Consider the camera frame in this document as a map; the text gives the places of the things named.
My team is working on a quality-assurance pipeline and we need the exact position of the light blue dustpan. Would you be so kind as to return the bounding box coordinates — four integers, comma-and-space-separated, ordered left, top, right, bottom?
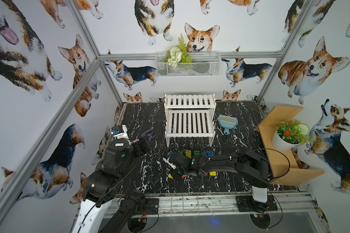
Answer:
217, 115, 238, 135

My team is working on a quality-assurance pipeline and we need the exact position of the purple pink toy rake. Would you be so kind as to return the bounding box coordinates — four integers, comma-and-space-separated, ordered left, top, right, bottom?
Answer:
132, 130, 155, 143

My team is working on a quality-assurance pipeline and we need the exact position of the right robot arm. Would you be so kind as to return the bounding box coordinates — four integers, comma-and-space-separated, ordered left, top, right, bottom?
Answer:
162, 151, 269, 203

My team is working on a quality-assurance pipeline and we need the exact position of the white wire mesh basket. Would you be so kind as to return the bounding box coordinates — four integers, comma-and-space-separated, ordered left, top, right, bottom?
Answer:
155, 51, 221, 77

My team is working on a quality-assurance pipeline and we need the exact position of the light wooden corner shelf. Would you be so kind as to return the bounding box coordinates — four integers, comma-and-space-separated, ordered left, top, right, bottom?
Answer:
255, 106, 325, 186

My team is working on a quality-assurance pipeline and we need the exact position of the light blue hand brush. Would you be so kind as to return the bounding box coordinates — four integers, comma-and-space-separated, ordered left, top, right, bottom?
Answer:
220, 116, 237, 129

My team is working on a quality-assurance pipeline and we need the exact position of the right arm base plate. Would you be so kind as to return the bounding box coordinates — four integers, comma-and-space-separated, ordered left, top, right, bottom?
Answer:
235, 195, 278, 213

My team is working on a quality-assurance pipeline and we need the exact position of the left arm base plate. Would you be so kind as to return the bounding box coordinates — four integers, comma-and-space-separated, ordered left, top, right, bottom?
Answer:
141, 198, 159, 215

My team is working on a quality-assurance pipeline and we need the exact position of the aluminium frame post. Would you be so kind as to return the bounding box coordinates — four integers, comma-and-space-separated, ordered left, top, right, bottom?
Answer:
256, 1, 315, 104

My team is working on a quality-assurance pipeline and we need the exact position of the white potted red flower plant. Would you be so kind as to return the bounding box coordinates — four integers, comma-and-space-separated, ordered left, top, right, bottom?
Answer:
272, 119, 310, 151

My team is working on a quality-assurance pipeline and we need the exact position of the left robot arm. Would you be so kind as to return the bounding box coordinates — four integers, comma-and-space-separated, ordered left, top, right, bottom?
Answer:
72, 137, 149, 233

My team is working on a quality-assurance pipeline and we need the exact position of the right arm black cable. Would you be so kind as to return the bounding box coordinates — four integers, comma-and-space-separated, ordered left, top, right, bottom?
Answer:
236, 148, 291, 180

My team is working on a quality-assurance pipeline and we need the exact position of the artificial fern with white flowers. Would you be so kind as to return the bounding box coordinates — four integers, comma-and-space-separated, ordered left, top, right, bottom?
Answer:
163, 34, 193, 68

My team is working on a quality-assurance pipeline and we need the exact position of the white wooden slatted shelf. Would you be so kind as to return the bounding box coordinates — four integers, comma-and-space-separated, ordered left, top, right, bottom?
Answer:
164, 94, 216, 147

